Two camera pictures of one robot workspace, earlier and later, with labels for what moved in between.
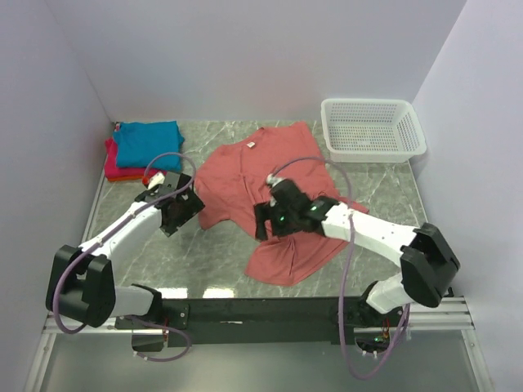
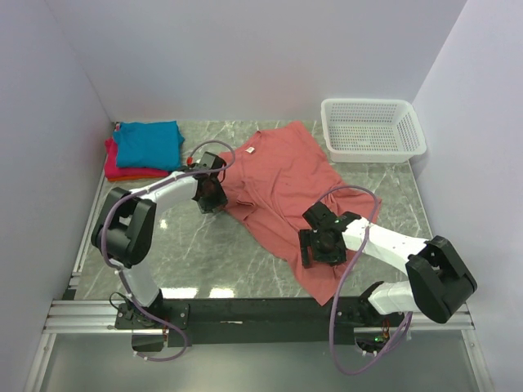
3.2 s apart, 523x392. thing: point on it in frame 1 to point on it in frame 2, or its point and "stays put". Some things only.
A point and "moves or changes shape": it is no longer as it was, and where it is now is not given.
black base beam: (261, 320) stays put
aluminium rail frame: (453, 316) stays put
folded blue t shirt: (137, 143) stays put
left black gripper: (193, 205) to (220, 198)
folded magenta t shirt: (112, 170) stays put
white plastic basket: (368, 130) stays put
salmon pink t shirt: (234, 173) moves or changes shape
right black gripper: (265, 211) to (307, 238)
